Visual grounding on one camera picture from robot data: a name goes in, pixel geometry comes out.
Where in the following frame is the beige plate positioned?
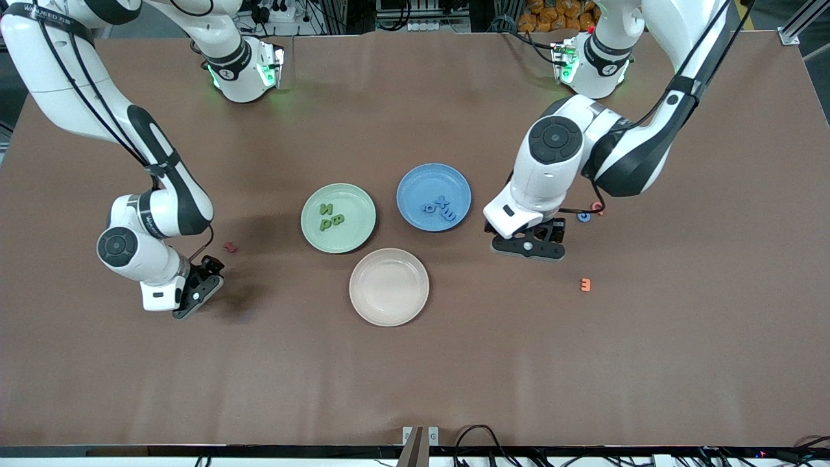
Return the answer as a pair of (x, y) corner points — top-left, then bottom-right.
(349, 248), (430, 327)

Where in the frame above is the black looped cable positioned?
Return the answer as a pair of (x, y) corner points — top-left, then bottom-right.
(453, 424), (514, 467)

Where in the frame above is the green plate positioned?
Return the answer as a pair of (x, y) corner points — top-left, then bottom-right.
(300, 183), (377, 254)

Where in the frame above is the blue plate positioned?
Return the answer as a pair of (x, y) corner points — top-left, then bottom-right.
(396, 163), (472, 232)

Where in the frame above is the white power strip with plugs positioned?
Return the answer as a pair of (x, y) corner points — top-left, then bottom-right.
(250, 0), (299, 23)

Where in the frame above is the aluminium frame post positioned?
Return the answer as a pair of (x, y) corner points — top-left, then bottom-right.
(778, 0), (830, 46)

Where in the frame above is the bag of orange items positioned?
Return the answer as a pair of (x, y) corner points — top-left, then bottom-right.
(517, 0), (600, 33)

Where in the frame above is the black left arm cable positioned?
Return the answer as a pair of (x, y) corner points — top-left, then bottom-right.
(558, 0), (746, 216)

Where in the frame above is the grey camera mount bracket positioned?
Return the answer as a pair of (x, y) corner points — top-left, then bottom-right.
(397, 425), (440, 467)

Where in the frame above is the brown table cover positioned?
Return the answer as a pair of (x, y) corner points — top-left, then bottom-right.
(0, 31), (830, 449)

